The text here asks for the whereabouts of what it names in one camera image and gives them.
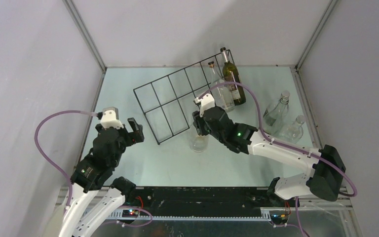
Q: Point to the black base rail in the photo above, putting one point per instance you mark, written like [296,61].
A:
[205,202]

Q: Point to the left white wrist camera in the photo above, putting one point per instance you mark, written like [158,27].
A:
[108,118]

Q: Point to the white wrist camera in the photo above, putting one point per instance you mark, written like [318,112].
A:
[205,102]
[108,118]

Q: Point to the small circuit board right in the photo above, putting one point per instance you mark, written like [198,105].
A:
[281,217]

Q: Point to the clear bottle black cork stopper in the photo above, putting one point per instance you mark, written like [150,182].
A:
[198,143]

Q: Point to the clear bottle silver cap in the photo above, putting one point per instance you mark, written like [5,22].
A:
[292,132]

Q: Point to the clear bottle brown stopper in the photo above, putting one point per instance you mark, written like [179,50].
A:
[221,94]

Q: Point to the black wire wine rack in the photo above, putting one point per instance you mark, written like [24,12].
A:
[167,102]

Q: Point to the clear bottle dark label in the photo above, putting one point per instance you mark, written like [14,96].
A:
[285,95]

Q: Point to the small circuit board left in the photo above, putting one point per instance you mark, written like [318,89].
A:
[130,213]

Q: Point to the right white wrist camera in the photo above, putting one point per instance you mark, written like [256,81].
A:
[205,102]

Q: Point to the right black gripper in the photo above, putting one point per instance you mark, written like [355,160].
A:
[199,122]

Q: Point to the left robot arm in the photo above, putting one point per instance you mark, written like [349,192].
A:
[93,171]

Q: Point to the tall clear bottle black label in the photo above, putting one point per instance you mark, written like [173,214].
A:
[274,115]

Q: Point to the small circuit board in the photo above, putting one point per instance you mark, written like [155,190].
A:
[281,217]
[130,213]

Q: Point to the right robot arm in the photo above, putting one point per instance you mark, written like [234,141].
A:
[322,169]

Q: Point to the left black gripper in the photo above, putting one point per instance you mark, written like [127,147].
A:
[137,135]

